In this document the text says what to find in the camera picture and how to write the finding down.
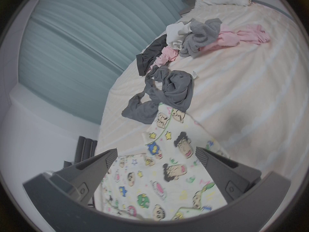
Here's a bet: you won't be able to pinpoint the bed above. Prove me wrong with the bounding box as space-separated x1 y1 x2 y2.
94 0 307 179

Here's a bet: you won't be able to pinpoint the white garment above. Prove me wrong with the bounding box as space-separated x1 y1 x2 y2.
166 22 193 51

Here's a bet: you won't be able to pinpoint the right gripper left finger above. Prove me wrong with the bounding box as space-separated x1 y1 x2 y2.
49 148 118 205

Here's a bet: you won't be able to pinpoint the grey mesh garment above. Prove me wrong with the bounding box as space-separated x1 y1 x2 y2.
179 18 222 58

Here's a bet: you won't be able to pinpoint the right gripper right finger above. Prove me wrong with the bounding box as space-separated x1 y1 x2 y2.
195 146 262 204

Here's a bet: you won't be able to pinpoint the blue-green curtain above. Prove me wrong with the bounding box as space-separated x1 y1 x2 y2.
18 0 193 126

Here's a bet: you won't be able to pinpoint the pink garment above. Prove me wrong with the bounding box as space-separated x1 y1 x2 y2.
150 24 271 70

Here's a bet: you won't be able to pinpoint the dark grey garment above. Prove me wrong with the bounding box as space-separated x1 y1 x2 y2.
121 65 199 125

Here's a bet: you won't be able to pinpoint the black shorts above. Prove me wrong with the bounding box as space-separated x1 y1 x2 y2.
136 34 168 76

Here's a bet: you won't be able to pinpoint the white printed pyjama top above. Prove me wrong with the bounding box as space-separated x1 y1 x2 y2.
94 103 230 221

